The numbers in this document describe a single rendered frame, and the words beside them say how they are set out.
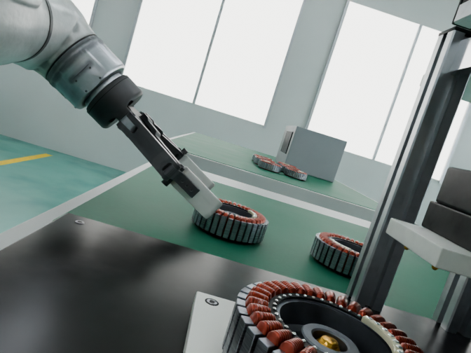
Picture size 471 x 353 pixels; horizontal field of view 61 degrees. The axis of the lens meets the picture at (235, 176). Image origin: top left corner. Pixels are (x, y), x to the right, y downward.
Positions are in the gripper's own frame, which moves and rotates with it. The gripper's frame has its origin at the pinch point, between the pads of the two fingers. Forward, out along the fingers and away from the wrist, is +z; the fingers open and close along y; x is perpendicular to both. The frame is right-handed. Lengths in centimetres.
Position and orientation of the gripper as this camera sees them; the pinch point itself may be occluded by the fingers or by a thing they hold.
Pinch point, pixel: (205, 195)
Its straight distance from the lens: 59.3
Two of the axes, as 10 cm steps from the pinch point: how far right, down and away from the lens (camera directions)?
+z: 6.7, 7.1, 2.1
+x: 7.3, -6.8, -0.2
